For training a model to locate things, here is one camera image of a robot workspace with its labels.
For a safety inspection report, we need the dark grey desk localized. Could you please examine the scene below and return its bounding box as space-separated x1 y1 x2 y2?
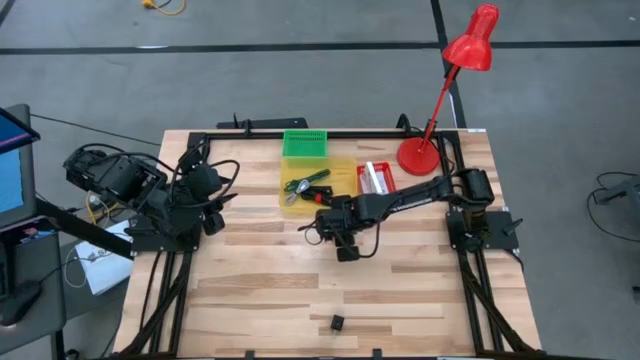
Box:
0 214 69 360

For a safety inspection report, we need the black cable with red strap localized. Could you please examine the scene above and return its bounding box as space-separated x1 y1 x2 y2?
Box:
299 185 336 206

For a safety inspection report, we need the green plastic basket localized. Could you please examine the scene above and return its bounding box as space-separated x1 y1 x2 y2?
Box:
281 129 329 159

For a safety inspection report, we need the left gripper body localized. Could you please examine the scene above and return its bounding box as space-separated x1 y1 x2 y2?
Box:
185 162 225 203

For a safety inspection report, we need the yellow plastic tray bin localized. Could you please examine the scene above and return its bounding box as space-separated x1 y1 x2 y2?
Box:
278 155 360 217

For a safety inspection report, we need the green black braided cable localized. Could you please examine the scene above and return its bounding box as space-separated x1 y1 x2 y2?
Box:
283 168 333 194

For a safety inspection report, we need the computer monitor with blue screen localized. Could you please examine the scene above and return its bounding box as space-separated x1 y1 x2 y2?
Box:
0 105 43 232

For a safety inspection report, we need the yellow floor cable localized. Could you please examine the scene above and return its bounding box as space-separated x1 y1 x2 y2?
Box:
140 0 188 17

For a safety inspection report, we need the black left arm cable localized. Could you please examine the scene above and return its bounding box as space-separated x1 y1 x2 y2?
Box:
168 138 242 211

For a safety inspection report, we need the black computer mouse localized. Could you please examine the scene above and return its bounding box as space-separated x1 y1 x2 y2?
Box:
0 280 44 328

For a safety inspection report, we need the red desk lamp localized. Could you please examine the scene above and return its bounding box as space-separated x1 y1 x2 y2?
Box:
396 3 502 178

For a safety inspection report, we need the black bar behind table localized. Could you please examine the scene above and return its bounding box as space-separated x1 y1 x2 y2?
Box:
215 113 310 132

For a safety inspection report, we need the light grey braided cable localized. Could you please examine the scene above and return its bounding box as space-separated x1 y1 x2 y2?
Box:
285 178 313 208

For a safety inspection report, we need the black floor stand with cable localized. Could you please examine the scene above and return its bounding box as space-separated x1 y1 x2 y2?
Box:
585 170 640 245

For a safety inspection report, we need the white paper sheet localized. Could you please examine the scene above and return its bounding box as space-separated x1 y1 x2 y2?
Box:
74 219 137 297

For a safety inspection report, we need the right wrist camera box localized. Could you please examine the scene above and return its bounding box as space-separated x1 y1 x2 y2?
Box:
336 244 362 263

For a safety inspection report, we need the plain white carton box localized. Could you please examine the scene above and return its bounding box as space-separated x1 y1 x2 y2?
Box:
365 160 390 195

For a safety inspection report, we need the red plastic basket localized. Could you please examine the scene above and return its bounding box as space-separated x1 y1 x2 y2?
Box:
355 160 398 196

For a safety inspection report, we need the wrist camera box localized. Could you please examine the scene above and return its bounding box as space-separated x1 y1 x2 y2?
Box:
201 211 227 237
336 244 362 263

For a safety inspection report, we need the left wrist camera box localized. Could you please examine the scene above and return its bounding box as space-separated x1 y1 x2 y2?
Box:
201 211 227 237

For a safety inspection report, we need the black aluminium table frame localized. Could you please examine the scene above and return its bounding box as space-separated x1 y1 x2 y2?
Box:
114 127 544 360

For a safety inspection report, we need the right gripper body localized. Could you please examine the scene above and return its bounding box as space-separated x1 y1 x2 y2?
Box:
315 195 364 244

